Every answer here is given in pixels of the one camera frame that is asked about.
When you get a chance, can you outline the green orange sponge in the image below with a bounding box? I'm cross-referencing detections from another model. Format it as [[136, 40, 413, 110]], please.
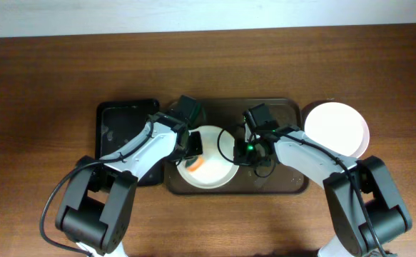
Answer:
[[186, 156, 204, 172]]

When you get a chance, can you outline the white plate red stain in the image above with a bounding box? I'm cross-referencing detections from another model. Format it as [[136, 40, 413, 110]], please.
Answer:
[[304, 101, 365, 157]]

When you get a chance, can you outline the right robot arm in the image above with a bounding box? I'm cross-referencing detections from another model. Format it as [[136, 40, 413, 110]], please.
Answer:
[[233, 122, 412, 256]]

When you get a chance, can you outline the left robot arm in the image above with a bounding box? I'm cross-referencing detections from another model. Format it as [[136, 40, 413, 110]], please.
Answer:
[[55, 111, 202, 256]]

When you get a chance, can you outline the large brown tray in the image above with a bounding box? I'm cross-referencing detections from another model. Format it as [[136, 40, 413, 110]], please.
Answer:
[[163, 98, 309, 196]]

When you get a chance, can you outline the small black tray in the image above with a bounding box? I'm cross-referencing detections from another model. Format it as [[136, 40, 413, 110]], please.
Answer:
[[95, 98, 164, 187]]

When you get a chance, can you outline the white clean plate aside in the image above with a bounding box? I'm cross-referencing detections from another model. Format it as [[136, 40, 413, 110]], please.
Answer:
[[350, 119, 370, 158]]

